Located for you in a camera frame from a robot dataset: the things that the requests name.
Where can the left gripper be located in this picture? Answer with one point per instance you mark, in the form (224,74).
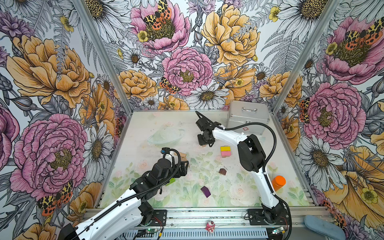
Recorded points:
(183,169)

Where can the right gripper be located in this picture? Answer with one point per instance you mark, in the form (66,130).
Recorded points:
(201,142)

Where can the yellow wood block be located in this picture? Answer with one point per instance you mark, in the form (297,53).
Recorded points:
(225,149)

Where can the pink wood block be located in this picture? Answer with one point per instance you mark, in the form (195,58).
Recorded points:
(225,154)

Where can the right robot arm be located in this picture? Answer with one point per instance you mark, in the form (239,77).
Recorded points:
(254,160)

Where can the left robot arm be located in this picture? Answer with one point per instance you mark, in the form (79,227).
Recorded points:
(131,209)

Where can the green wood block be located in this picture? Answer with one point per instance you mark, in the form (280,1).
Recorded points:
(171,181)

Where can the purple wood block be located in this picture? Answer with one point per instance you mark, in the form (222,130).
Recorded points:
(206,191)

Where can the dark brown wood block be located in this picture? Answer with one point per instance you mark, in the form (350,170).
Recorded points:
(223,171)

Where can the silver metal first-aid case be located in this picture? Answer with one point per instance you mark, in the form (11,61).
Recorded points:
(241,113)

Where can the small pink red toy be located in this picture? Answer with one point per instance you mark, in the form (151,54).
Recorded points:
(210,226)

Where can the orange plastic bottle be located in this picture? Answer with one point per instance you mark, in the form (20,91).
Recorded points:
(278,182)

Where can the grey blue cushion pad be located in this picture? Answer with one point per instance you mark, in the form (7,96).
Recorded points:
(324,228)

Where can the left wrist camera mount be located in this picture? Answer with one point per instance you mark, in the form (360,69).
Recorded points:
(166,151)

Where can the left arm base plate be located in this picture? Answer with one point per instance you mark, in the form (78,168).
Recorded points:
(154,218)

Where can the aluminium front rail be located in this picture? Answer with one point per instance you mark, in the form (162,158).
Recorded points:
(189,224)

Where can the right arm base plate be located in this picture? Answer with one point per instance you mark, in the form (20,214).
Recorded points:
(264,217)

